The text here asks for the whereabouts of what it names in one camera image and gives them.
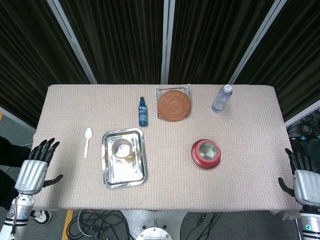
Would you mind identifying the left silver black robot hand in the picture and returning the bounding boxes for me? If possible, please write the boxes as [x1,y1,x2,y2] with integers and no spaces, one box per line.
[14,137,64,195]

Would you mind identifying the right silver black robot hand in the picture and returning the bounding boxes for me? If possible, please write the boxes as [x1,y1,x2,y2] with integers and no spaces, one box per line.
[277,148,320,207]

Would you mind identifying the yellow clear tape roll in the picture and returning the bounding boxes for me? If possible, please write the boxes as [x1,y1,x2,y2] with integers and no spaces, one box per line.
[111,139,134,160]

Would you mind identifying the black trousers leg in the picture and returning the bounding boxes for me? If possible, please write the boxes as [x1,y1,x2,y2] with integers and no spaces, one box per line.
[0,136,33,211]

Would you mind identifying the black white sneaker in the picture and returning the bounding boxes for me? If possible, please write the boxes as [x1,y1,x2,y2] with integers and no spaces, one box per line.
[30,209,53,225]

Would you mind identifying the white plastic spoon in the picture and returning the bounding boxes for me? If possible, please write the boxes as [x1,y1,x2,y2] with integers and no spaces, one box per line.
[83,127,94,159]

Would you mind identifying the rectangular steel tray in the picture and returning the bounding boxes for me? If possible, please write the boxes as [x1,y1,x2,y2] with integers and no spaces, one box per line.
[101,127,149,189]

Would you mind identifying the round steel dish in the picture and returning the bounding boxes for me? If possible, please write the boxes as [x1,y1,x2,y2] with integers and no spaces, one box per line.
[191,139,222,170]

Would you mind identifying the dark pleated curtain panel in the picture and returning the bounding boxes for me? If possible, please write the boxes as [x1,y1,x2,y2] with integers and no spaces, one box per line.
[59,0,166,85]
[235,0,320,123]
[168,0,276,85]
[0,0,91,128]

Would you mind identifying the clear plastic water bottle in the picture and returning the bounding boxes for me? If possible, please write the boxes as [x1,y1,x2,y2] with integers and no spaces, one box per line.
[211,84,234,114]

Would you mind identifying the small blue spray bottle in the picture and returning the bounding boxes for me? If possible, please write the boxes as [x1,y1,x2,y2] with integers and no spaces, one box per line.
[138,96,149,128]

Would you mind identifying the beige waffle tablecloth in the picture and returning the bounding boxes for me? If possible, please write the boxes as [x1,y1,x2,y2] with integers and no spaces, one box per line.
[31,83,303,221]

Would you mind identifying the round woven rattan coaster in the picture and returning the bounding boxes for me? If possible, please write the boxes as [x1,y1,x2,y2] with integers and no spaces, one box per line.
[156,89,192,123]

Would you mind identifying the white partition post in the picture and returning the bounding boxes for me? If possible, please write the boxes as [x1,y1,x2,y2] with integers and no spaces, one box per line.
[284,99,320,128]
[227,0,285,85]
[160,0,177,85]
[46,0,98,85]
[0,106,36,132]

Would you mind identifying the black floor cable bundle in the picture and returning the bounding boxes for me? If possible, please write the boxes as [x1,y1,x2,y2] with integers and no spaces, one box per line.
[66,209,132,240]
[286,116,320,141]
[186,211,224,240]

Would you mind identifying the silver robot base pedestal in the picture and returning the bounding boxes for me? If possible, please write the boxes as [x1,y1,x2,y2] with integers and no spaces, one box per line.
[119,209,187,240]

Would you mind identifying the metal wire rack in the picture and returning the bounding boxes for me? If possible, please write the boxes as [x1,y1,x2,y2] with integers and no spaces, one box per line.
[154,83,192,120]

